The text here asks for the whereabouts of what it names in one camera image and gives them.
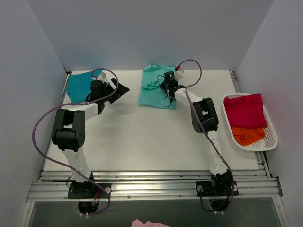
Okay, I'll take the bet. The mint green t-shirt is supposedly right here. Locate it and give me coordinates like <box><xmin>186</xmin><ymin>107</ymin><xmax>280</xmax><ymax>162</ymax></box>
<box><xmin>138</xmin><ymin>64</ymin><xmax>177</xmax><ymax>110</ymax></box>

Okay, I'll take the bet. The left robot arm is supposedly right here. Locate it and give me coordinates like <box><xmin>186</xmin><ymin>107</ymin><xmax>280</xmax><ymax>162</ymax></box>
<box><xmin>52</xmin><ymin>78</ymin><xmax>130</xmax><ymax>198</ymax></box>

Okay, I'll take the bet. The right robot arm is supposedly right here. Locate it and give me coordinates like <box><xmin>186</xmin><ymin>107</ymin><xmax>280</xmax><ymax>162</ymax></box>
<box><xmin>159</xmin><ymin>70</ymin><xmax>229</xmax><ymax>176</ymax></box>

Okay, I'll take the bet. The folded teal t-shirt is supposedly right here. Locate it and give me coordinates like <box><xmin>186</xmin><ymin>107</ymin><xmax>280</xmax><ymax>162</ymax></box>
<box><xmin>66</xmin><ymin>71</ymin><xmax>94</xmax><ymax>103</ymax></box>

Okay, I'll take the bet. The magenta t-shirt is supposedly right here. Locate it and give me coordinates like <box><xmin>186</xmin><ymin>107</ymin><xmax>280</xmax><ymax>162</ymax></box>
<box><xmin>223</xmin><ymin>93</ymin><xmax>267</xmax><ymax>129</ymax></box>

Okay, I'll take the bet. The orange t-shirt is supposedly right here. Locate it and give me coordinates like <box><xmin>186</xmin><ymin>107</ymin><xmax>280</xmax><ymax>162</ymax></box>
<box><xmin>232</xmin><ymin>127</ymin><xmax>266</xmax><ymax>146</ymax></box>

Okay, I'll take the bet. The white perforated plastic basket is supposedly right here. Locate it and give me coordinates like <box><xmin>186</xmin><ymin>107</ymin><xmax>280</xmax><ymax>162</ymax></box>
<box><xmin>222</xmin><ymin>93</ymin><xmax>278</xmax><ymax>152</ymax></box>

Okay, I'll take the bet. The pink cloth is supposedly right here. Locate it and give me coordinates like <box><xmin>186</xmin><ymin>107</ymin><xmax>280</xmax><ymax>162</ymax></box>
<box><xmin>131</xmin><ymin>220</ymin><xmax>170</xmax><ymax>227</ymax></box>

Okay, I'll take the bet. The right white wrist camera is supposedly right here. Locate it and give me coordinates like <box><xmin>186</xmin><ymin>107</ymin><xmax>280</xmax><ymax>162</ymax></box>
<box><xmin>174</xmin><ymin>65</ymin><xmax>185</xmax><ymax>81</ymax></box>

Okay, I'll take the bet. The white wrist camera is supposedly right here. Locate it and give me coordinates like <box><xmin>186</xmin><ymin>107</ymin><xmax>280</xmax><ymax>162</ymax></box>
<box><xmin>174</xmin><ymin>65</ymin><xmax>185</xmax><ymax>81</ymax></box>
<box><xmin>92</xmin><ymin>72</ymin><xmax>108</xmax><ymax>83</ymax></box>

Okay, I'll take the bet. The black thin cable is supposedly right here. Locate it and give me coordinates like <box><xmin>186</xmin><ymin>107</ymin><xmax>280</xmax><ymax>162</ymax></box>
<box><xmin>157</xmin><ymin>74</ymin><xmax>176</xmax><ymax>108</ymax></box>

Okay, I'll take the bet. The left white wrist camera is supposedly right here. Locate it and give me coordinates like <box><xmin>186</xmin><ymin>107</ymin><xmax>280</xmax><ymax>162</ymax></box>
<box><xmin>92</xmin><ymin>72</ymin><xmax>108</xmax><ymax>83</ymax></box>

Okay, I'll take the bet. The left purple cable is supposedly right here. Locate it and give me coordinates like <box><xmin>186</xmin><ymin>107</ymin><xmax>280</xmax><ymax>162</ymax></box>
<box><xmin>32</xmin><ymin>68</ymin><xmax>119</xmax><ymax>216</ymax></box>

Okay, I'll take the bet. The purple cable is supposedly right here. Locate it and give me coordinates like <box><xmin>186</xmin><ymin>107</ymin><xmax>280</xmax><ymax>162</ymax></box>
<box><xmin>175</xmin><ymin>59</ymin><xmax>235</xmax><ymax>213</ymax></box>
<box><xmin>32</xmin><ymin>68</ymin><xmax>119</xmax><ymax>216</ymax></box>

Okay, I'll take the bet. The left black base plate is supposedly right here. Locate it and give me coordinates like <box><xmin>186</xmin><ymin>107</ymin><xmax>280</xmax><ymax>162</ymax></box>
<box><xmin>67</xmin><ymin>183</ymin><xmax>107</xmax><ymax>199</ymax></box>

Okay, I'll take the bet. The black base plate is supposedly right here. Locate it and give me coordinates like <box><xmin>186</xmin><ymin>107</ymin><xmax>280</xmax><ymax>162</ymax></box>
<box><xmin>195</xmin><ymin>181</ymin><xmax>239</xmax><ymax>197</ymax></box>
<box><xmin>67</xmin><ymin>183</ymin><xmax>107</xmax><ymax>199</ymax></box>

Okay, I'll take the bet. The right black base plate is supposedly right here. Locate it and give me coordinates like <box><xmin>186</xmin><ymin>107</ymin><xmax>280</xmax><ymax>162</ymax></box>
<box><xmin>195</xmin><ymin>181</ymin><xmax>239</xmax><ymax>197</ymax></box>

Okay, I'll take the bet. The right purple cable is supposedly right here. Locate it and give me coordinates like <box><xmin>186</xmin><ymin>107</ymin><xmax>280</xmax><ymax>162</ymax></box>
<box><xmin>175</xmin><ymin>59</ymin><xmax>235</xmax><ymax>213</ymax></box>

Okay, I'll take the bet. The aluminium rail frame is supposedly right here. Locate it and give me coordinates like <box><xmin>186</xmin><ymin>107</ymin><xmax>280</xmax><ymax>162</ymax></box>
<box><xmin>26</xmin><ymin>71</ymin><xmax>284</xmax><ymax>202</ymax></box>

